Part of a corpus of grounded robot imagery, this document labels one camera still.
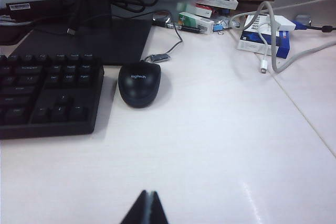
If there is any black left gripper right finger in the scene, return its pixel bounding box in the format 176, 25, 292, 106
150, 190, 170, 224

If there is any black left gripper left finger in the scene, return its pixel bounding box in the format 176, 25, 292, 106
120, 189, 151, 224

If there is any black mechanical keyboard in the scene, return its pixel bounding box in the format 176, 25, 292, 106
0, 52, 105, 140

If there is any black Logitech mouse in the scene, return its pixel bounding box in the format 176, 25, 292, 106
118, 62, 162, 109

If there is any black monitor with black stand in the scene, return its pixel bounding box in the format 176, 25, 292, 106
10, 0, 153, 66

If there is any black pen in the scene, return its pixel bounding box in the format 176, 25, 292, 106
180, 25, 203, 34

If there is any blue and white box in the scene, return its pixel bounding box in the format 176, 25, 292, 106
236, 14, 291, 59

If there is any green and white carton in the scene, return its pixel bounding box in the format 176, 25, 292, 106
178, 12, 215, 36

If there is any red and white carton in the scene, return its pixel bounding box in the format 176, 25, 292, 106
195, 3, 213, 18

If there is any black power adapter with label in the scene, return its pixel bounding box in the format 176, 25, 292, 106
5, 0, 72, 22

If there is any white adapter block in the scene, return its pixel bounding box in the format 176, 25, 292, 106
272, 15, 297, 32

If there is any silver USB dongle with cable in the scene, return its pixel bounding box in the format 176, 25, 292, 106
143, 11, 184, 63

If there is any thin white cable with plug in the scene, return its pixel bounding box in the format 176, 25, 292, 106
258, 22, 273, 74

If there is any thick grey cable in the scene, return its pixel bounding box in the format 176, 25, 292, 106
230, 0, 336, 73

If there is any black cable with blue connector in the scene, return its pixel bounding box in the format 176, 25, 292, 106
292, 19, 336, 35

